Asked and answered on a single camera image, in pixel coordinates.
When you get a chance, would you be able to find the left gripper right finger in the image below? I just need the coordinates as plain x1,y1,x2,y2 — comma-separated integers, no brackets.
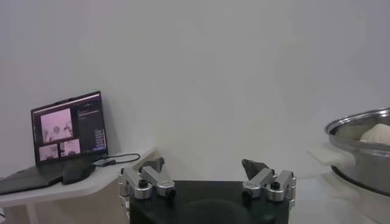
241,158,297,202

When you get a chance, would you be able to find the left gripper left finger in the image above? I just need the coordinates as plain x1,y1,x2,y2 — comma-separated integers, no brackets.
118,156,177,200

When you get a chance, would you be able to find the white steamed baozi bun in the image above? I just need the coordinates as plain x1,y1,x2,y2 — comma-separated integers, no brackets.
359,122,390,144

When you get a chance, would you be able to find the stainless steel steamer basket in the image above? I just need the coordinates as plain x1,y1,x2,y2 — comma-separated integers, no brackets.
324,107,390,197

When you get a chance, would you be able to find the white side table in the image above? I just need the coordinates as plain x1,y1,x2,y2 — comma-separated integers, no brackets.
0,147,156,224

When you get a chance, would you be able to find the black usb hub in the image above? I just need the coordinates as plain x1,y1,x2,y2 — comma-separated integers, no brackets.
92,158,117,167

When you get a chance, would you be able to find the cream electric cooking pot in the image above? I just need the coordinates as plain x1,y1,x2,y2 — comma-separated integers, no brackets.
307,145,390,224

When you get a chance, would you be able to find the black open laptop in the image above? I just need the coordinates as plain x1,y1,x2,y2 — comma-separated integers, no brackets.
0,90,110,195

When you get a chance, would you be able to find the black looped cable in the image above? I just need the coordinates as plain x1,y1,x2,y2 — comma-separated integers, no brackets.
103,153,141,165

